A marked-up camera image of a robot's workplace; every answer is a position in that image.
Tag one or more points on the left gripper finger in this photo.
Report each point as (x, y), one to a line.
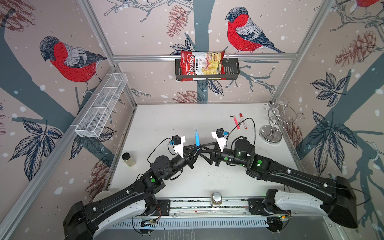
(190, 150)
(193, 156)

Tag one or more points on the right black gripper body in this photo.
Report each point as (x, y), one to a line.
(228, 157)

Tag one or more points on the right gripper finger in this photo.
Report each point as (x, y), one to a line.
(209, 147)
(208, 155)

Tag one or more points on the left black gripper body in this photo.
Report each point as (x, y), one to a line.
(186, 159)

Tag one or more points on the blue pen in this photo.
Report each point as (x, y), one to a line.
(197, 138)

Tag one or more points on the pink pen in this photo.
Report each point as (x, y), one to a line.
(236, 122)

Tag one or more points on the white marker pen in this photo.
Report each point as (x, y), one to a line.
(244, 124)

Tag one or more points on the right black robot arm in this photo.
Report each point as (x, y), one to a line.
(338, 199)

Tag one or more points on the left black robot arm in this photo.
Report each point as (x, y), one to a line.
(84, 222)

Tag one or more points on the small jar black lid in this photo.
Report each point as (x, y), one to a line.
(128, 159)

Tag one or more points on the chrome spiral glass holder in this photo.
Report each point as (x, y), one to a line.
(280, 115)

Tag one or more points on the red cassava chips bag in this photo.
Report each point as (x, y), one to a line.
(202, 63)

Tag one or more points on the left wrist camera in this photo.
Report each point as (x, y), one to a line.
(178, 145)

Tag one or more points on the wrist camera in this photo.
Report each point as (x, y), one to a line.
(220, 135)
(178, 145)

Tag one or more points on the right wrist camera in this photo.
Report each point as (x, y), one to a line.
(220, 135)

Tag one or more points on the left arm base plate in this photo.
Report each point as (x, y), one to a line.
(162, 208)

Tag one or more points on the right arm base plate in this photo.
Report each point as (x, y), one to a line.
(263, 207)

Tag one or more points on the black wire basket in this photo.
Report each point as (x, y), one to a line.
(230, 67)

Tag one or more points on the white mesh wall shelf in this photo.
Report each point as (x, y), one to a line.
(99, 112)

